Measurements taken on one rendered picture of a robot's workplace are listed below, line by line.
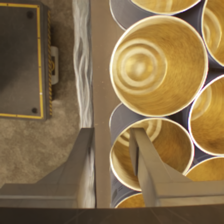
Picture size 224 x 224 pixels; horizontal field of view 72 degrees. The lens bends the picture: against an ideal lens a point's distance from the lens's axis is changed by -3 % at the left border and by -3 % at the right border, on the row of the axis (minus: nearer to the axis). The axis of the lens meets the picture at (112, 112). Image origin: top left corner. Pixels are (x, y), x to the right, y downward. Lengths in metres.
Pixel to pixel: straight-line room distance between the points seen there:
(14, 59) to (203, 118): 1.04
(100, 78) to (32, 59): 0.90
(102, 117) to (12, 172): 1.77
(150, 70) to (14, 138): 1.58
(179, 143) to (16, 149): 1.65
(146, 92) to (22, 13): 0.98
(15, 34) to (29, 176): 1.31
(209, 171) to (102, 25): 0.21
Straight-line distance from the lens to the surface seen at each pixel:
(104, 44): 0.19
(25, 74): 1.10
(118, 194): 0.17
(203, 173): 0.24
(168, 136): 0.19
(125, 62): 0.19
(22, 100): 1.14
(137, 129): 0.15
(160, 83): 0.20
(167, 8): 0.21
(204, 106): 0.23
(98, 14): 0.20
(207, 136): 0.19
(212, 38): 0.22
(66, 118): 1.43
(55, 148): 1.59
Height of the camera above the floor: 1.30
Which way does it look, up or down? 72 degrees down
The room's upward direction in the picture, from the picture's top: 176 degrees clockwise
